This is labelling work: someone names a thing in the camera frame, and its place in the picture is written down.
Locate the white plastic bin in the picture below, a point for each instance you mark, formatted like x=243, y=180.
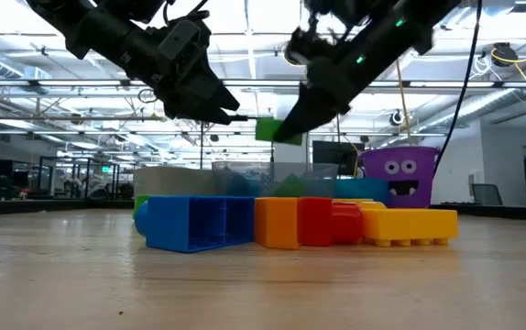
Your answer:
x=176, y=183

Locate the large black background monitor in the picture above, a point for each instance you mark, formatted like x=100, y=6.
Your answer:
x=327, y=158

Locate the clear grey plastic bin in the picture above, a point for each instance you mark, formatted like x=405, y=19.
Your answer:
x=322, y=181

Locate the blue plastic bin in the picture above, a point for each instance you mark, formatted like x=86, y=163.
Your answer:
x=364, y=190

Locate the red toy block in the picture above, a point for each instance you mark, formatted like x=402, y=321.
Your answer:
x=313, y=220

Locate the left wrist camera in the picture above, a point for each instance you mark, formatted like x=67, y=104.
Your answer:
x=178, y=39

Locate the large blue toy block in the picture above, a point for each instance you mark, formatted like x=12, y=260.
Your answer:
x=167, y=220

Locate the long yellow toy block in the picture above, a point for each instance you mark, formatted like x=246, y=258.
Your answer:
x=409, y=224

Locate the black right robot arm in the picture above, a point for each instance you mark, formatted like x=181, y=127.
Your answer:
x=382, y=36

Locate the purple monster face bucket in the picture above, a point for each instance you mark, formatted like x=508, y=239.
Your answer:
x=373, y=183

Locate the square yellow toy block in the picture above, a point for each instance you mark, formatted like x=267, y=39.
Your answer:
x=373, y=205

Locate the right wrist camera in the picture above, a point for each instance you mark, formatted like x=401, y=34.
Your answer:
x=304, y=46

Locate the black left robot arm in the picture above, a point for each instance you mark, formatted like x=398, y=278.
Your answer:
x=89, y=27

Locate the flat green toy block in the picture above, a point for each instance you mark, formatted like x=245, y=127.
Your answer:
x=140, y=204

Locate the orange hollow toy block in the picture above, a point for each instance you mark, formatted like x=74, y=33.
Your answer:
x=277, y=224

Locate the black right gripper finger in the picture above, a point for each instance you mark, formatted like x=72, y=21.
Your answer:
x=306, y=114

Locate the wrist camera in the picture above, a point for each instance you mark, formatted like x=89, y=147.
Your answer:
x=304, y=46
x=178, y=39

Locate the grey office chair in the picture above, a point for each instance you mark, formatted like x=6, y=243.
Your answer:
x=486, y=194

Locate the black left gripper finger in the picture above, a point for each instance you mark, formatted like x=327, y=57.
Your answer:
x=203, y=112
x=215, y=94

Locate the small blue toy block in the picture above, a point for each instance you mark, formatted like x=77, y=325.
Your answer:
x=242, y=185

